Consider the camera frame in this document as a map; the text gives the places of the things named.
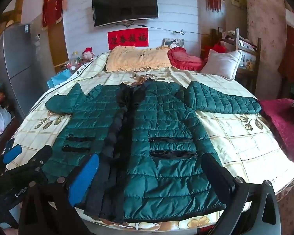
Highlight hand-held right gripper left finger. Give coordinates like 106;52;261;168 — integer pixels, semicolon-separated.
19;153;100;235

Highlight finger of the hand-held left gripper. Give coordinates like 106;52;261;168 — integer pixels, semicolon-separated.
0;138;23;168
5;145;53;175

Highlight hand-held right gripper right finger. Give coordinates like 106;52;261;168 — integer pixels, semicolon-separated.
201;152;282;235

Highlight green quilted jacket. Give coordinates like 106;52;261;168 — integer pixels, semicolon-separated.
45;78;262;223

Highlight red clothes on chair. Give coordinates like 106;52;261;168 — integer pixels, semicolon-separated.
204;42;227;54

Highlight floral checked bed sheet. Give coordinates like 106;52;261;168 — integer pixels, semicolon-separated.
5;51;294;232

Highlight white plastic bag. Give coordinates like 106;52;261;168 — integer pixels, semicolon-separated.
0;105;12;134

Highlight magenta blanket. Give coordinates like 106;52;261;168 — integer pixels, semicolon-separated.
258;99;294;164

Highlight grey refrigerator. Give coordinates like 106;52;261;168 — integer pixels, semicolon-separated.
0;22;48;118

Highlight cluster of small toys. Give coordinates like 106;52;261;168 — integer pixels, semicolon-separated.
66;51;85;71

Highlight wooden door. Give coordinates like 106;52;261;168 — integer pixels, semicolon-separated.
51;22;69;74

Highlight white pillow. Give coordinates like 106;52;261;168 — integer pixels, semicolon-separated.
200;49;242;81

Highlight plush toy with red hat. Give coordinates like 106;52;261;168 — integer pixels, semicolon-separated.
81;47;95;61

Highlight wooden chair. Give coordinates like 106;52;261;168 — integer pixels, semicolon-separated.
211;27;261;96

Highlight red heart-shaped cushion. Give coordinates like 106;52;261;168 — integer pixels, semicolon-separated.
167;48;204;71

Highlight yellow ruffled pillow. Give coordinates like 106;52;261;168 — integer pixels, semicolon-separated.
105;46;173;72

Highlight framed photo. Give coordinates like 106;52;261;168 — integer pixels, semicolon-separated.
162;38;185;49

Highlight red hanging garment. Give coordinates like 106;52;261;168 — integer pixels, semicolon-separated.
278;26;294;84

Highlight red fringed pennant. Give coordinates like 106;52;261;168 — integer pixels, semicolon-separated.
41;0;66;31

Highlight red wall banner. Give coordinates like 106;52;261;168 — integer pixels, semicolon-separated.
107;27;149;51

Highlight wall cable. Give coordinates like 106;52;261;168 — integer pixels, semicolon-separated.
141;24;204;35

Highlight black wall television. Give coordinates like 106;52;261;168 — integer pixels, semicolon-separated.
92;0;159;27

